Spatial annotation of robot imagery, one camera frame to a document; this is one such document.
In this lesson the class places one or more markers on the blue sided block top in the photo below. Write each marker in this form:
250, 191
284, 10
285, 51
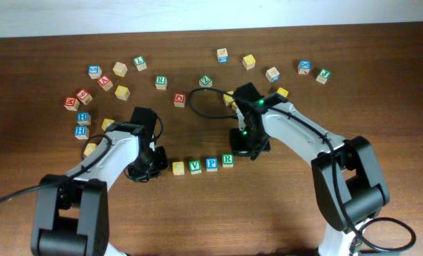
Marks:
222, 55

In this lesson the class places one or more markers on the yellow block right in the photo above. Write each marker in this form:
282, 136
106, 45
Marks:
281, 91

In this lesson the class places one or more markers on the blue H block upper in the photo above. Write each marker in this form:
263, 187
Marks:
83, 118

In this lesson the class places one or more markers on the yellow block top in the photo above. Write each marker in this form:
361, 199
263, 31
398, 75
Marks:
248, 61

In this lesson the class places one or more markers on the yellow cluster block left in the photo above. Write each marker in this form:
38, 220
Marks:
228, 99

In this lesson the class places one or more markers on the blue P block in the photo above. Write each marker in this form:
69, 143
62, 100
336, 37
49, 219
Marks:
211, 164

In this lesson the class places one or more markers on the blue h block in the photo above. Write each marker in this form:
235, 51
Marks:
83, 118
81, 132

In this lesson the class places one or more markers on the red A block far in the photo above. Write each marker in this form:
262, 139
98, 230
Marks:
105, 83

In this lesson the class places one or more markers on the red M block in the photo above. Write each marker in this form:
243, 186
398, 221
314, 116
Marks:
71, 103

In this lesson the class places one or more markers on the green L block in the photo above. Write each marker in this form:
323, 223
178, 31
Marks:
140, 63

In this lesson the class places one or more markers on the blue S block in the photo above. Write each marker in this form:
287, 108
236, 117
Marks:
94, 71

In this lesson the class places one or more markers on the blue H block lower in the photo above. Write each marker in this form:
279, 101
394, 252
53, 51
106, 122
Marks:
81, 132

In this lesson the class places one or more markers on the blue X block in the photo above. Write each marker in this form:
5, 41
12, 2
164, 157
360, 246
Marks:
304, 67

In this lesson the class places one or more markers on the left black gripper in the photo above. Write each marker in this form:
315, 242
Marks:
156, 161

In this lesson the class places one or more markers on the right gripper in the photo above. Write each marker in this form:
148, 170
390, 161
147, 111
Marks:
249, 148

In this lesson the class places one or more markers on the red 9 block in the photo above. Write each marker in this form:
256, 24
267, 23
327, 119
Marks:
84, 96

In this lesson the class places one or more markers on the green Z block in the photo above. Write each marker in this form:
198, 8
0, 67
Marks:
205, 81

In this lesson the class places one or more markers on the yellow block upper left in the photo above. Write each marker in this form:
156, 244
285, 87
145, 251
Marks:
122, 92

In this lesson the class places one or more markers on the plain wooden block left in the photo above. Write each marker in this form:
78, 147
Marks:
120, 69

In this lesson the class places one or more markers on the blue D sided block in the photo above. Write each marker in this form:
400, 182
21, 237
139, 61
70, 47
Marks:
272, 74

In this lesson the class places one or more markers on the yellow C block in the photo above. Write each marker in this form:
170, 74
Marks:
178, 168

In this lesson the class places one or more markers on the red O block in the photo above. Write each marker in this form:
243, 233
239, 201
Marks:
179, 100

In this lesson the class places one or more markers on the green r block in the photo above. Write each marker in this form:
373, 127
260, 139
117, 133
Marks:
161, 82
227, 160

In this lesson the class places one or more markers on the yellow O block left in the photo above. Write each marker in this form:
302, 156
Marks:
106, 123

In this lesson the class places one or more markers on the yellow block bottom left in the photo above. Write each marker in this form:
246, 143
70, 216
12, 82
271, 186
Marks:
90, 147

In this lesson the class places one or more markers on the green V block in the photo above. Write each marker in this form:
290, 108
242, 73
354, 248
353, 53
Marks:
195, 167

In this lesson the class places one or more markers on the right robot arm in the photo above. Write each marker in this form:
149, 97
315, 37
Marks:
349, 184

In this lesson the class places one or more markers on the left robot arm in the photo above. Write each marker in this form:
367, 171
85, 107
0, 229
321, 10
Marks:
72, 210

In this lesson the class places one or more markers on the green J block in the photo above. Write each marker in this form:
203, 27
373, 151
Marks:
323, 76

